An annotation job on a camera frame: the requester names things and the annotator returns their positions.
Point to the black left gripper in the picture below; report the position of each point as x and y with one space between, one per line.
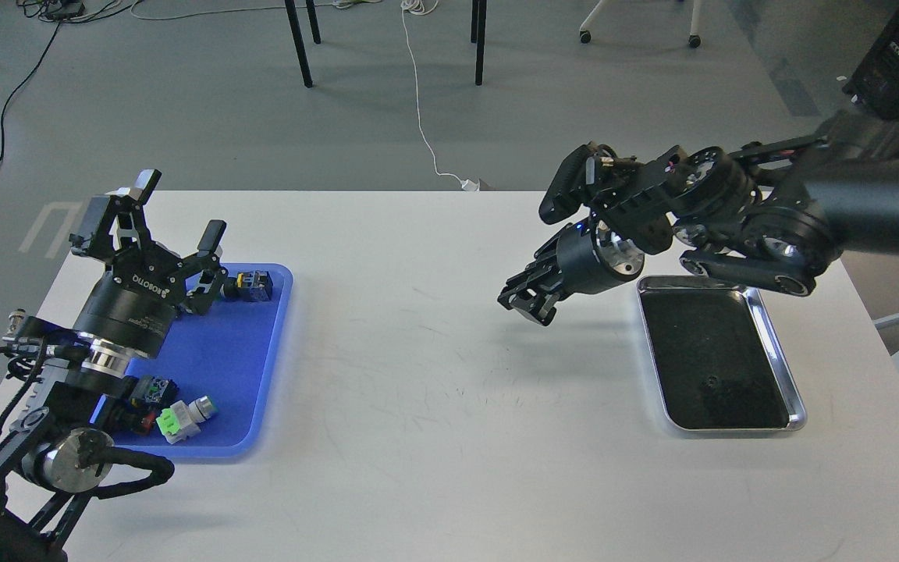
144 286

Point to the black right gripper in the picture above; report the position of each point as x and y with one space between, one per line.
582 257

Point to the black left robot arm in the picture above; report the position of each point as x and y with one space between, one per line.
59 386

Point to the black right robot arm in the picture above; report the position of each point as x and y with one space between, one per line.
772 216

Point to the black green industrial part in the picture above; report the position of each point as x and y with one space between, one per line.
153 394

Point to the red button part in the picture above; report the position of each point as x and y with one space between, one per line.
143 424

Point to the green white connector part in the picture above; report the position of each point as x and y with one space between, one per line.
181 421

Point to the blue plastic tray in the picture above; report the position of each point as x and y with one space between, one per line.
228 355

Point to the silver metal tray black mat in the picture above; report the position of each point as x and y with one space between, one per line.
697 327

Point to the black table leg left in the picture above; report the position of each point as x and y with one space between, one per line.
298 39

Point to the black table leg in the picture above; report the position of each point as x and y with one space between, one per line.
479 12
298 39

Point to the black table leg right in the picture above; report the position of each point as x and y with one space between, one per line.
479 12

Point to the white office chair base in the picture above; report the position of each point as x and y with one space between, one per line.
682 17

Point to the blue black switch part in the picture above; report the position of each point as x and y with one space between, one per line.
248 286

